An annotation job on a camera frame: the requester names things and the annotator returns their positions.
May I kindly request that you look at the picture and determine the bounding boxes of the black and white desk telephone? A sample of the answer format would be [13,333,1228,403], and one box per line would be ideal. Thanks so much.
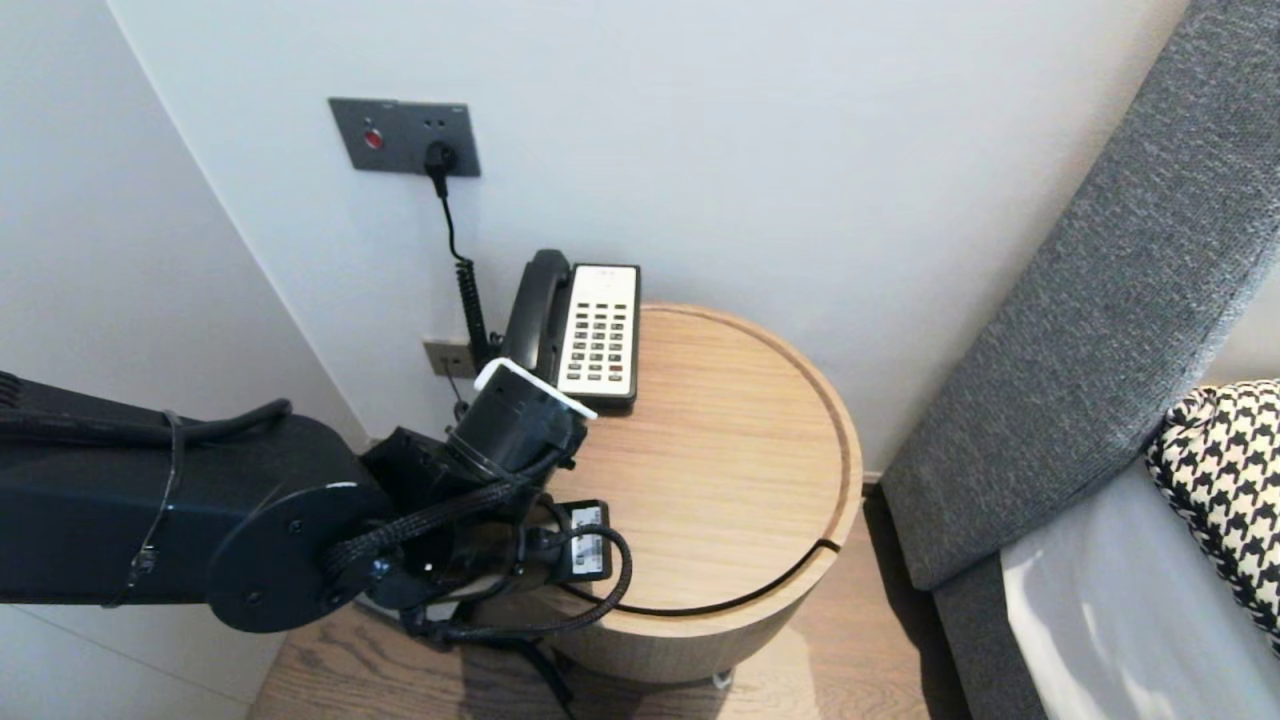
[540,263,642,412]

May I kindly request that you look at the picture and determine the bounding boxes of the black telephone handset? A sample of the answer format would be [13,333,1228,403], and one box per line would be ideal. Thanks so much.
[500,250,574,386]

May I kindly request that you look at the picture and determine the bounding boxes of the round wooden side table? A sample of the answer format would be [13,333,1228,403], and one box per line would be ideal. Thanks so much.
[462,303,863,613]

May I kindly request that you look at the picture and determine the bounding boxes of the grey upholstered headboard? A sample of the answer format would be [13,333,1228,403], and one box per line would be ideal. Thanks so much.
[879,0,1280,593]

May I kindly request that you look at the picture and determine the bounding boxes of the white bed sheet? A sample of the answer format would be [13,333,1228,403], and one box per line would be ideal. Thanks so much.
[999,455,1280,720]

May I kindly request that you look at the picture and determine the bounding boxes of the houndstooth black white pillow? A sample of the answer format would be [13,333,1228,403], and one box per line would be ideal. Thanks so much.
[1142,379,1280,658]

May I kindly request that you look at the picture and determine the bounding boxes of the beige low wall socket plate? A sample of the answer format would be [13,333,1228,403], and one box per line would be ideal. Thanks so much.
[423,339,481,379]

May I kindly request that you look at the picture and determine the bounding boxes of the black braided left wrist cable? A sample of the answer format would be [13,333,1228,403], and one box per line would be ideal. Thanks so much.
[320,470,636,646]

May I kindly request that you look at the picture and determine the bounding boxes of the black coiled power cable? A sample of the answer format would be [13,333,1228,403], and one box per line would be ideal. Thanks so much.
[428,143,498,379]

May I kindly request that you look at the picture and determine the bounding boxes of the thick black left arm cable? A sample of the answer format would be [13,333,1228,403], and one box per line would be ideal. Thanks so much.
[0,398,293,446]

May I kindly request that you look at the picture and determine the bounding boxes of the grey wall power socket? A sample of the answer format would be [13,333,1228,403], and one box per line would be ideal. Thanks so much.
[397,102,482,179]

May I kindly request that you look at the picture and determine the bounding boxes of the grey wall switch panel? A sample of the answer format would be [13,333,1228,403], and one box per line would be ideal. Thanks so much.
[329,97,404,174]

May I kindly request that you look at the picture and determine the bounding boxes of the grey upholstered bed frame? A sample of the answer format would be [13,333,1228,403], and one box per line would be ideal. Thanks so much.
[930,553,1053,720]

